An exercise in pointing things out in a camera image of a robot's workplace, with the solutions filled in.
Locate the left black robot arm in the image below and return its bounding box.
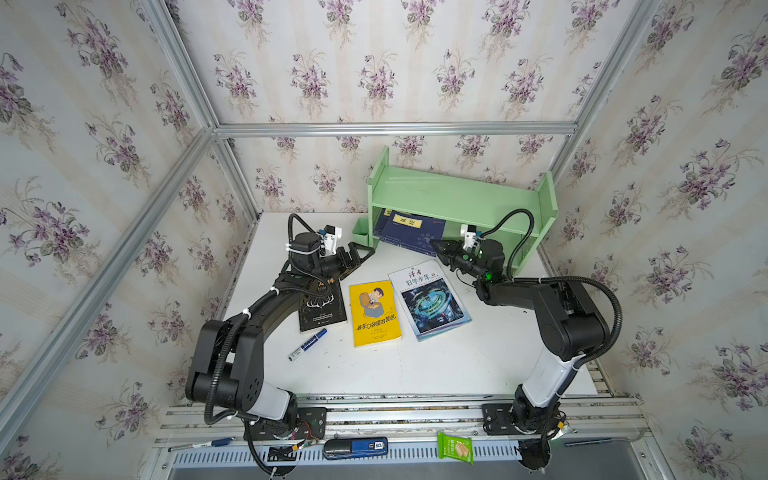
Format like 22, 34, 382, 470
185, 213, 375, 431

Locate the navy book yellow label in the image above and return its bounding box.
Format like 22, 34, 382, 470
379, 210, 446, 257

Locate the green two-tier shelf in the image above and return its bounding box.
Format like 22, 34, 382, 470
353, 147, 559, 274

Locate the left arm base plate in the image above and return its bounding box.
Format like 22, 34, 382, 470
244, 407, 328, 442

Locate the green snack packet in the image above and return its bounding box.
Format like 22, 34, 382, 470
437, 432, 474, 465

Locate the yellow cartoon book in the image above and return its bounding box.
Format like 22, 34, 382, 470
350, 280, 402, 348

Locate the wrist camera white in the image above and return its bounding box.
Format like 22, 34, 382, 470
317, 225, 343, 257
460, 224, 481, 251

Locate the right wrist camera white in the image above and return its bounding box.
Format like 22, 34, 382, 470
460, 224, 481, 251

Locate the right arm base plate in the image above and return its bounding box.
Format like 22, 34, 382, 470
481, 403, 566, 436

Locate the blue white marker pen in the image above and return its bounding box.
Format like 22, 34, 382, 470
288, 328, 328, 362

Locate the white blue magazine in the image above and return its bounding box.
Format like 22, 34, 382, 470
388, 259, 471, 341

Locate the black book with antlers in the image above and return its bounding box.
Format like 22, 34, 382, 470
298, 282, 347, 333

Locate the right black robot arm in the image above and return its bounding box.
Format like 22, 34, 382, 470
430, 208, 623, 440

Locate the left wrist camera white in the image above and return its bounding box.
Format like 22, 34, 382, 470
317, 225, 343, 257

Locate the blue black device on rail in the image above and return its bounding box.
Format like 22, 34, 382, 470
322, 437, 389, 461

